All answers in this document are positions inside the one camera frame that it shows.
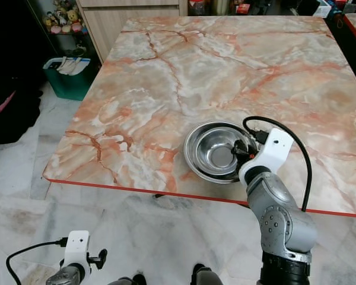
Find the dark robot left leg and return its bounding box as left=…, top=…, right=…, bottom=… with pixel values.
left=114, top=273, right=147, bottom=285

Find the dark robot leg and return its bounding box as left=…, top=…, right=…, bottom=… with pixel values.
left=114, top=273, right=147, bottom=285
left=192, top=264, right=225, bottom=285

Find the dark robot right leg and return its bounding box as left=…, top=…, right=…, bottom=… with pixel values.
left=192, top=264, right=225, bottom=285

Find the black bag pile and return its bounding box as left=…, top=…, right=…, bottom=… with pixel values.
left=0, top=74, right=43, bottom=145

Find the red packet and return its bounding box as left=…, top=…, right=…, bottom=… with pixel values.
left=234, top=3, right=251, bottom=15

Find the metal can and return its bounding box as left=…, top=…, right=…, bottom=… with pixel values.
left=211, top=0, right=232, bottom=15

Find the white blue carton box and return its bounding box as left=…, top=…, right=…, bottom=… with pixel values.
left=313, top=2, right=334, bottom=18

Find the light wooden cabinet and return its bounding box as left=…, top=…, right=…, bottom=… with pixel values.
left=76, top=0, right=189, bottom=63

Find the green plastic bin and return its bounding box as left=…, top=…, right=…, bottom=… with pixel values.
left=43, top=56, right=100, bottom=102

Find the pink plush toy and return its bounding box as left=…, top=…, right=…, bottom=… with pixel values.
left=44, top=17, right=63, bottom=33

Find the yellow plush toy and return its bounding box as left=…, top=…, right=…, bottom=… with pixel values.
left=62, top=9, right=81, bottom=27

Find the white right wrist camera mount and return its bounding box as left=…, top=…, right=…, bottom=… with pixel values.
left=239, top=127, right=293, bottom=186

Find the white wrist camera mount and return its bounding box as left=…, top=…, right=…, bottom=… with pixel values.
left=64, top=230, right=91, bottom=269
left=239, top=127, right=293, bottom=186

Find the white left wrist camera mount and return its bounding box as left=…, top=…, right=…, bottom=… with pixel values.
left=64, top=230, right=91, bottom=269

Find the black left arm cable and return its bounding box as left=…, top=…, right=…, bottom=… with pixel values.
left=5, top=237, right=69, bottom=285

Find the pink strap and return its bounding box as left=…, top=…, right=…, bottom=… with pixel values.
left=0, top=90, right=17, bottom=113

